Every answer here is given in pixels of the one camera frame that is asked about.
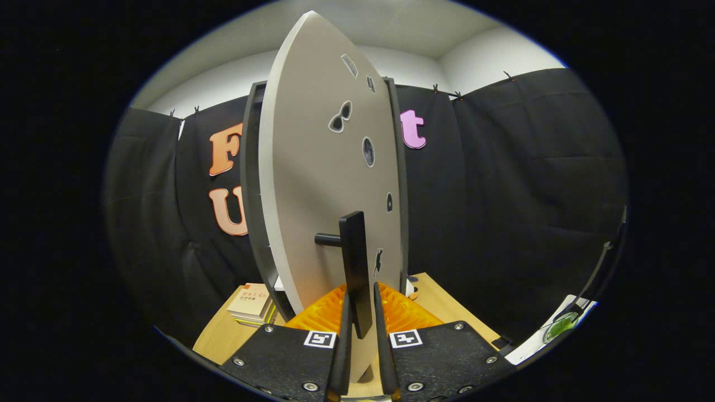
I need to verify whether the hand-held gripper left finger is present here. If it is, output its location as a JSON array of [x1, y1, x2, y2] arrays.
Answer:
[[220, 284, 354, 400]]

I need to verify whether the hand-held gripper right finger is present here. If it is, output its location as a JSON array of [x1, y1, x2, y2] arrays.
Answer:
[[373, 281, 516, 401]]

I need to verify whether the black door handle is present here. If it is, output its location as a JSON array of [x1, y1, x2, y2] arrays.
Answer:
[[314, 211, 374, 339]]

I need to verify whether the dark grey shoe cabinet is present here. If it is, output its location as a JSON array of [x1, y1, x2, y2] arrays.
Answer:
[[240, 77, 420, 323]]

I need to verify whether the stack of books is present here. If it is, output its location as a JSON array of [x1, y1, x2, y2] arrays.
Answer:
[[227, 283, 277, 326]]

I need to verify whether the white paper sheet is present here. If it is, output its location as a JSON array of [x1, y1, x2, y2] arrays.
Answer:
[[506, 295, 598, 366]]

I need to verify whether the green object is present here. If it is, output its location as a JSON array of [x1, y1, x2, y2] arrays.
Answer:
[[543, 312, 580, 343]]

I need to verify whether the black cable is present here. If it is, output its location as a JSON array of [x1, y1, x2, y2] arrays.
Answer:
[[570, 205, 627, 313]]

